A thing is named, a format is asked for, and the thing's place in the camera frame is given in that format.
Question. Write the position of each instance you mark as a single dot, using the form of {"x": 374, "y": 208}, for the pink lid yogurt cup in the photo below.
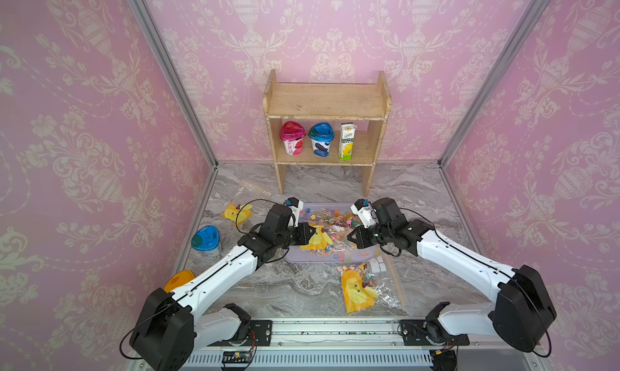
{"x": 292, "y": 135}

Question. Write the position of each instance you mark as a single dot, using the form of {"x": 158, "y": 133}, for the blue lid cup on table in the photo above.
{"x": 207, "y": 240}

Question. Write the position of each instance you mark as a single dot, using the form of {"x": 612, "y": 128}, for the green white juice carton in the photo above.
{"x": 347, "y": 139}

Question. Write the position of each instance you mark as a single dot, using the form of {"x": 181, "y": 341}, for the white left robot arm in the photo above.
{"x": 208, "y": 288}

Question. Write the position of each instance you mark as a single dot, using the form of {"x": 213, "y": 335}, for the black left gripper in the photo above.
{"x": 304, "y": 234}

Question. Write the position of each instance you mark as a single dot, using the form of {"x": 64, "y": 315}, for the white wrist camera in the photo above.
{"x": 363, "y": 210}
{"x": 296, "y": 206}

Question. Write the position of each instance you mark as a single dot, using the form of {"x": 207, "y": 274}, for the ziploc candy bag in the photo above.
{"x": 246, "y": 201}
{"x": 329, "y": 239}
{"x": 371, "y": 283}

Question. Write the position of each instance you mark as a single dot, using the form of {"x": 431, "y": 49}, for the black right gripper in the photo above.
{"x": 362, "y": 240}

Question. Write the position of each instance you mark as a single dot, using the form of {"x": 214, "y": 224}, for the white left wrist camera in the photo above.
{"x": 296, "y": 206}

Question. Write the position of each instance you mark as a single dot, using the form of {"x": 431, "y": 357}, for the orange lid cup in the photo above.
{"x": 179, "y": 279}

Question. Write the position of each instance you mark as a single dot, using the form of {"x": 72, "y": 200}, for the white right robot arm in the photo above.
{"x": 518, "y": 308}

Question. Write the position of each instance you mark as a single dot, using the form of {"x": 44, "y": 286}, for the pile of colourful candies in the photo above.
{"x": 330, "y": 216}

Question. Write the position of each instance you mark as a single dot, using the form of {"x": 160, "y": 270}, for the blue lid yogurt cup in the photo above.
{"x": 321, "y": 136}

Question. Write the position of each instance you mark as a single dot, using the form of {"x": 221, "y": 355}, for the lavender plastic tray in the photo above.
{"x": 297, "y": 256}

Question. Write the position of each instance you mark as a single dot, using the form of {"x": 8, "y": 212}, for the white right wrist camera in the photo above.
{"x": 363, "y": 210}

